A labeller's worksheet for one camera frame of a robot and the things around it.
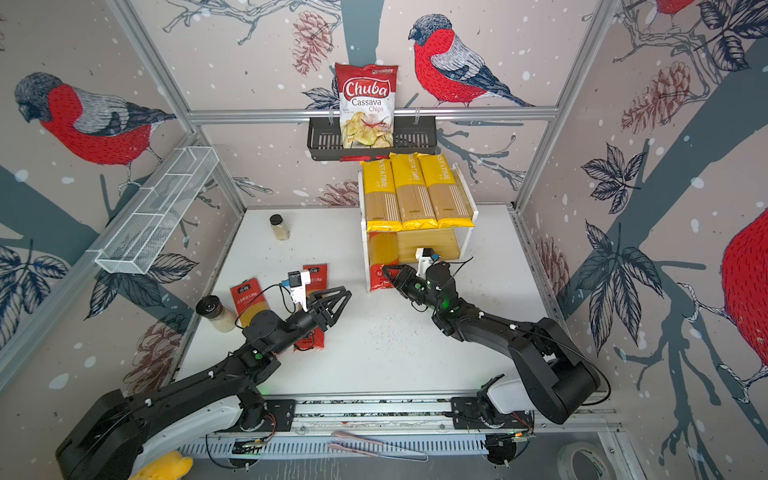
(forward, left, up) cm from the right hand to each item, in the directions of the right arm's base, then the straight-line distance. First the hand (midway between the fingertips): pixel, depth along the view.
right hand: (380, 277), depth 81 cm
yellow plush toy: (-43, +43, -9) cm, 61 cm away
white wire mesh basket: (+1, +59, +17) cm, 62 cm away
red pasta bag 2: (+9, 0, +1) cm, 9 cm away
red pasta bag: (-2, +43, -12) cm, 45 cm away
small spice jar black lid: (+25, +40, -9) cm, 48 cm away
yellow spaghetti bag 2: (+15, -9, +19) cm, 25 cm away
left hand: (-10, +7, +8) cm, 15 cm away
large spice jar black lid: (-10, +46, -8) cm, 48 cm away
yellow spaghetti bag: (+9, -1, +19) cm, 21 cm away
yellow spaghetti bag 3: (+10, -18, +18) cm, 27 cm away
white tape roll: (-39, -43, -16) cm, 60 cm away
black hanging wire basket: (+43, -8, +18) cm, 47 cm away
